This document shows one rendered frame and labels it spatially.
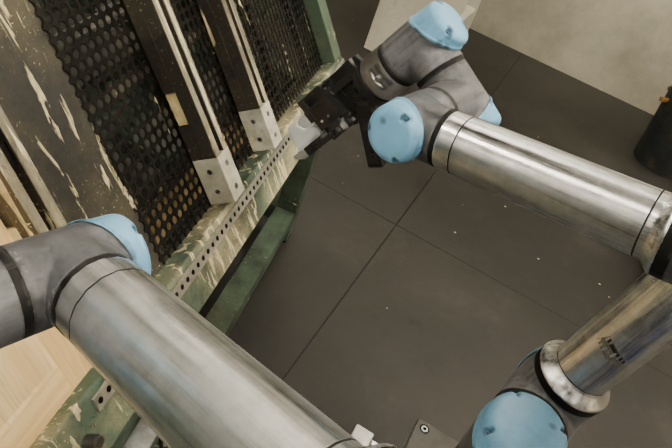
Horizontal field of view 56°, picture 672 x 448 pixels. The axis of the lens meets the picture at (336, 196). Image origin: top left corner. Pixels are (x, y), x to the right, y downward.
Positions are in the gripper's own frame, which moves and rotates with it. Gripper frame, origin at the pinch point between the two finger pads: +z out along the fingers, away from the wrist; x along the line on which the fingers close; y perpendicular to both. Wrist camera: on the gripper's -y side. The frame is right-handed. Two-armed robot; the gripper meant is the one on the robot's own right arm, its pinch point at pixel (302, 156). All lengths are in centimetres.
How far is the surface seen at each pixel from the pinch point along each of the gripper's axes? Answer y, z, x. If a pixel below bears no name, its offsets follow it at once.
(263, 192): -2, 52, -42
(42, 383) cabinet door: -2, 41, 39
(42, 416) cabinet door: -6, 43, 41
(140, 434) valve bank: -22, 53, 26
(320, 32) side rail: 29, 51, -119
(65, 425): -10, 42, 40
